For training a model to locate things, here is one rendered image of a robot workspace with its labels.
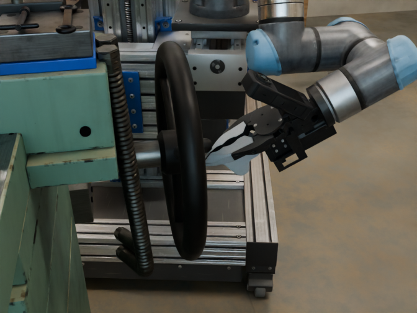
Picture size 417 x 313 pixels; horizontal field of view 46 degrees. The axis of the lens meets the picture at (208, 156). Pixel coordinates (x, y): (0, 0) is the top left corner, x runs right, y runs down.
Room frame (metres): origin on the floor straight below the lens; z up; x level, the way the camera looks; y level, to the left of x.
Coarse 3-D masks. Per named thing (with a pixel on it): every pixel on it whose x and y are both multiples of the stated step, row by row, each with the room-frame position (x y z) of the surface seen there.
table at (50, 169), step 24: (0, 144) 0.43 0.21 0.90; (0, 168) 0.38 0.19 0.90; (24, 168) 0.43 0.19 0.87; (48, 168) 0.44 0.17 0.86; (72, 168) 0.45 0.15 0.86; (96, 168) 0.45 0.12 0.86; (0, 192) 0.35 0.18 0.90; (24, 192) 0.41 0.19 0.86; (0, 216) 0.31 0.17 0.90; (24, 216) 0.39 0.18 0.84; (0, 240) 0.30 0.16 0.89; (0, 264) 0.28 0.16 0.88; (0, 288) 0.27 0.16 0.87; (0, 312) 0.25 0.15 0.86
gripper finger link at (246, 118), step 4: (252, 112) 0.73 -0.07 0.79; (244, 116) 0.73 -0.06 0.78; (248, 116) 0.72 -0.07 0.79; (236, 120) 0.73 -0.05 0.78; (240, 120) 0.72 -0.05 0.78; (244, 120) 0.72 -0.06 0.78; (248, 120) 0.71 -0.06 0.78; (232, 124) 0.72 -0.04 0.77; (236, 124) 0.72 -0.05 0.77; (228, 128) 0.72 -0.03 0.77; (232, 128) 0.71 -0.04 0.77; (248, 128) 0.71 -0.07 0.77; (224, 132) 0.71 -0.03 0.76
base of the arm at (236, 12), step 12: (192, 0) 1.23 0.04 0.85; (204, 0) 1.20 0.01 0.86; (216, 0) 1.19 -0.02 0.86; (228, 0) 1.19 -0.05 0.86; (240, 0) 1.21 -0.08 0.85; (192, 12) 1.22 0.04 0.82; (204, 12) 1.19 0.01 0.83; (216, 12) 1.18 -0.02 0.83; (228, 12) 1.18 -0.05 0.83; (240, 12) 1.20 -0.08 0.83
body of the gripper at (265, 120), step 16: (320, 96) 0.68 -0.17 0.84; (256, 112) 0.72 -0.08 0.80; (272, 112) 0.70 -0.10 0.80; (320, 112) 0.69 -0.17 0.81; (256, 128) 0.68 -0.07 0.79; (272, 128) 0.66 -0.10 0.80; (288, 128) 0.67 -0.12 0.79; (304, 128) 0.69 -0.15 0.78; (320, 128) 0.69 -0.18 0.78; (272, 144) 0.67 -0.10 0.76; (288, 144) 0.68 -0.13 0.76; (304, 144) 0.69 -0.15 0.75; (272, 160) 0.67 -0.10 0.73
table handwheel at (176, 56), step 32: (160, 64) 0.64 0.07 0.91; (160, 96) 0.68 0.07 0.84; (192, 96) 0.49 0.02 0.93; (160, 128) 0.68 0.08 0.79; (192, 128) 0.46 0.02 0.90; (160, 160) 0.55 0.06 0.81; (192, 160) 0.44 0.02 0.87; (192, 192) 0.43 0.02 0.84; (192, 224) 0.43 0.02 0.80; (192, 256) 0.45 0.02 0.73
